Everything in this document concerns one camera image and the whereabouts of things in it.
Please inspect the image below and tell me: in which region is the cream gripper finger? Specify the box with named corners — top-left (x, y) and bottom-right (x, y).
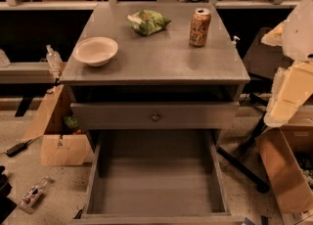
top-left (264, 62), bottom-right (313, 127)

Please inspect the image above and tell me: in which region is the green jalapeno chip bag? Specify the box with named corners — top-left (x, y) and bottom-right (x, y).
top-left (127, 10), bottom-right (171, 36)

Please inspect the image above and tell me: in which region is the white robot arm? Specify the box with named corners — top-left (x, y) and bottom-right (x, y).
top-left (261, 0), bottom-right (313, 127)

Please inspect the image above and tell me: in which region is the grey drawer cabinet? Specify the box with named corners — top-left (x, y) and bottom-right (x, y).
top-left (61, 1), bottom-right (249, 146)

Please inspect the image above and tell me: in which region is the closed grey top drawer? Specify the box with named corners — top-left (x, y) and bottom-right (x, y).
top-left (70, 103), bottom-right (239, 130)

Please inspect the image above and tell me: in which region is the open grey middle drawer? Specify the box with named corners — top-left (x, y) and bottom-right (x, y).
top-left (68, 130), bottom-right (244, 225)

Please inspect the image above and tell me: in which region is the orange soda can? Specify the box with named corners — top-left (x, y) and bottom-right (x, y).
top-left (189, 8), bottom-right (211, 47)

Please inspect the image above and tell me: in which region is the white ceramic bowl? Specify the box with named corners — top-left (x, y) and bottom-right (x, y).
top-left (72, 37), bottom-right (118, 67)

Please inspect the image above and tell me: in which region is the clear plastic water bottle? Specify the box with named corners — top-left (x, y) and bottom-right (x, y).
top-left (46, 45), bottom-right (62, 69)

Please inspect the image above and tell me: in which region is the cardboard box on left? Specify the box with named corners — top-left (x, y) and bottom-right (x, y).
top-left (22, 85), bottom-right (94, 166)

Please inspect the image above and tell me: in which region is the black power adapter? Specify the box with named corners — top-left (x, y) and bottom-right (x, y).
top-left (6, 140), bottom-right (31, 158)

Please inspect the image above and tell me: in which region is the plastic bottle on floor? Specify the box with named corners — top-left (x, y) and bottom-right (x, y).
top-left (19, 176), bottom-right (53, 214)

